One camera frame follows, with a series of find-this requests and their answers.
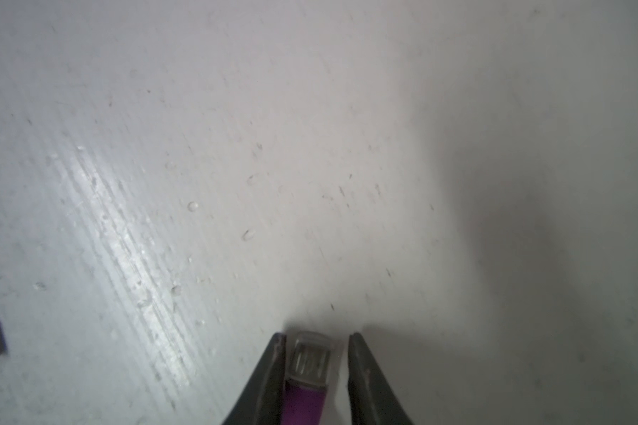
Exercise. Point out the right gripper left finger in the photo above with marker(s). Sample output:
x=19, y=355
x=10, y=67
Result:
x=261, y=401

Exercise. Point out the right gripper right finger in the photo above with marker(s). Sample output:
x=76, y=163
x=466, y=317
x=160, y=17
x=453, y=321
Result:
x=372, y=401

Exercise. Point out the purple usb drive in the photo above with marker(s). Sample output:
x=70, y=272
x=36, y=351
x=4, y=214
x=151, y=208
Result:
x=303, y=403

